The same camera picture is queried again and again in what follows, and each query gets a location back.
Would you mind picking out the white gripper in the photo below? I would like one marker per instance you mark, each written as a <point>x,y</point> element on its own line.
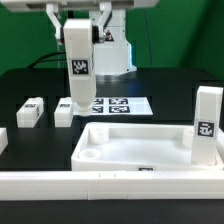
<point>52,10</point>

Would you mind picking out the white desk top tray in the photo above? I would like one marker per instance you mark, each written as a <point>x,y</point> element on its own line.
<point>139,147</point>

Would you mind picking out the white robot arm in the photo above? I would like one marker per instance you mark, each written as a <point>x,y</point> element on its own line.
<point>113,53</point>

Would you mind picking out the white left side block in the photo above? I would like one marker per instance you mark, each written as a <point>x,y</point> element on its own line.
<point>3,139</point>

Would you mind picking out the white front fence bar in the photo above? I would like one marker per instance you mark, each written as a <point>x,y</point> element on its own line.
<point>111,185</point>

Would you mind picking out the marker tag base plate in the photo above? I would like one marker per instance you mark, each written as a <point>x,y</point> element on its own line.
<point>121,106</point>

